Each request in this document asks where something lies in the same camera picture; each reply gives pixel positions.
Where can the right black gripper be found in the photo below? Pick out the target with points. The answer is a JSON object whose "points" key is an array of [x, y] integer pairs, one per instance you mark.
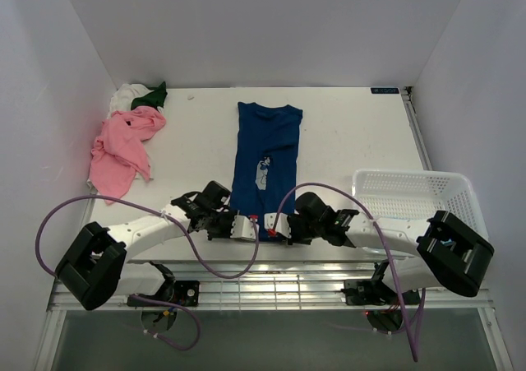
{"points": [[292, 220]]}

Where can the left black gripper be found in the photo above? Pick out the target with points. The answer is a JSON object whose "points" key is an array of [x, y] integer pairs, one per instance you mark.
{"points": [[227, 233]]}

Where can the navy blue printed t-shirt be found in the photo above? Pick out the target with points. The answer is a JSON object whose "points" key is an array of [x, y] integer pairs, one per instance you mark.
{"points": [[266, 161]]}

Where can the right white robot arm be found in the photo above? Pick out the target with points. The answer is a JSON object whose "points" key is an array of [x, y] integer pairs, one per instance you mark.
{"points": [[441, 251]]}

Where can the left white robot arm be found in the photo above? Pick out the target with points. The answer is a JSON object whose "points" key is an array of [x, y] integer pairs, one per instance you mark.
{"points": [[98, 264]]}

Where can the white plastic basket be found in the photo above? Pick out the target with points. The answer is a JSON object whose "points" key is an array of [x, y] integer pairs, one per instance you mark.
{"points": [[401, 202]]}

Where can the pink t-shirt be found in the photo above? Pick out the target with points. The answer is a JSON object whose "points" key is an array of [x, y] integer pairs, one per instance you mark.
{"points": [[119, 154]]}

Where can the dark green t-shirt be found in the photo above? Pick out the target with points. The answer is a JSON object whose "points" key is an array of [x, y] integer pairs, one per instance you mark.
{"points": [[155, 98]]}

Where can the blue label sticker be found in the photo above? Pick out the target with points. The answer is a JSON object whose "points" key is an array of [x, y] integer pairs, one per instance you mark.
{"points": [[384, 90]]}

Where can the white t-shirt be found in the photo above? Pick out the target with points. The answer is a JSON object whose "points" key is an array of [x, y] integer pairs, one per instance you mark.
{"points": [[123, 97]]}

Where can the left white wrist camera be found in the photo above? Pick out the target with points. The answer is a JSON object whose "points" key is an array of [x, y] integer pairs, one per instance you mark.
{"points": [[244, 228]]}

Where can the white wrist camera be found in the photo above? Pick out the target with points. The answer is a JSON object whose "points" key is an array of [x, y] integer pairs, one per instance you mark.
{"points": [[277, 226], [244, 228]]}

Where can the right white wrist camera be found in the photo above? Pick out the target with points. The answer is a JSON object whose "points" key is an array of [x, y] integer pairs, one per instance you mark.
{"points": [[277, 226]]}

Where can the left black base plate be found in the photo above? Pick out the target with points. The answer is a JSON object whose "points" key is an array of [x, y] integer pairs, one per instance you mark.
{"points": [[185, 293]]}

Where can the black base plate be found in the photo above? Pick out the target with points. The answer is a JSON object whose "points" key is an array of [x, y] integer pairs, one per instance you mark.
{"points": [[369, 292], [185, 293]]}

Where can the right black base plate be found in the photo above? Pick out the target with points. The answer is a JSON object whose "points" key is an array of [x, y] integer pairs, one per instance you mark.
{"points": [[369, 292]]}

